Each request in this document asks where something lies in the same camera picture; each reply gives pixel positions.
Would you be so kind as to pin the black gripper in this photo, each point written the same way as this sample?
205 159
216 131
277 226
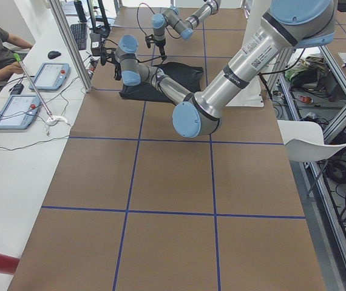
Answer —
117 68
161 45

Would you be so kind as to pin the upper teach pendant tablet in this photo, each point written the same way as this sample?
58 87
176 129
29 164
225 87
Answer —
51 76

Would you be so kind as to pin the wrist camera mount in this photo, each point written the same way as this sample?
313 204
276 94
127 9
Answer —
149 39
107 55

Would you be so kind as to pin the lower teach pendant tablet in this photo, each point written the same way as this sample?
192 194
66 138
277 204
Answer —
19 112

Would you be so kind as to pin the teach pendant tablet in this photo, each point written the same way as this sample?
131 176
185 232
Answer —
19 112
51 76

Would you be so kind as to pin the long reacher grabber stick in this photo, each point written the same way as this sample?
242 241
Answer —
52 119

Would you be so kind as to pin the black box with label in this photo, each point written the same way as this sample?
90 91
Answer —
95 44

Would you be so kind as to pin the aluminium frame post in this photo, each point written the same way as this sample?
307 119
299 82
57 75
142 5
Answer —
64 29

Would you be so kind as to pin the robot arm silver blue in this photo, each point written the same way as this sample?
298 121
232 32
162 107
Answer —
297 24
170 18

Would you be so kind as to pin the black computer mouse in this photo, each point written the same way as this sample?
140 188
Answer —
53 54

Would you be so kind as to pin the black keyboard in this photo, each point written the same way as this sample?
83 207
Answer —
79 32

